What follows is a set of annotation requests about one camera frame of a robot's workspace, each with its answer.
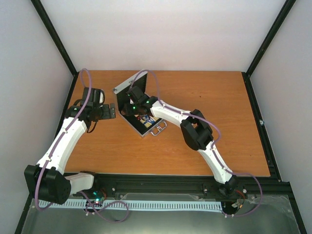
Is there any green lit circuit board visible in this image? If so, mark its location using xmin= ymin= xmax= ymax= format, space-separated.
xmin=89 ymin=189 xmax=107 ymax=208

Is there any light blue cable duct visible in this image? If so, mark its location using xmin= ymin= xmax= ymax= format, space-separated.
xmin=50 ymin=199 xmax=222 ymax=213

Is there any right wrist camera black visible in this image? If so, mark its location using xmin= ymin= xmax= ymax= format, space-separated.
xmin=126 ymin=86 xmax=147 ymax=103

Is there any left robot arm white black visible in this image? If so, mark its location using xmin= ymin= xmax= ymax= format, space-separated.
xmin=24 ymin=103 xmax=116 ymax=205

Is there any aluminium poker case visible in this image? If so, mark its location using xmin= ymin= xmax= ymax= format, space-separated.
xmin=113 ymin=70 xmax=167 ymax=137

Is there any black aluminium frame rail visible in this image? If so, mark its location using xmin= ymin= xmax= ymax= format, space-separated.
xmin=84 ymin=174 xmax=294 ymax=201

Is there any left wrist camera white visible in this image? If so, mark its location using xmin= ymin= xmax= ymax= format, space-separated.
xmin=81 ymin=87 xmax=105 ymax=107

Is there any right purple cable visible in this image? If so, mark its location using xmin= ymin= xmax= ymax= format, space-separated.
xmin=130 ymin=69 xmax=263 ymax=218

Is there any blue gold card deck box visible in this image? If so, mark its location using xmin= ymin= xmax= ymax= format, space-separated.
xmin=140 ymin=115 xmax=161 ymax=128

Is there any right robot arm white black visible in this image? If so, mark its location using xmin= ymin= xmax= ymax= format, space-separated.
xmin=122 ymin=94 xmax=238 ymax=196

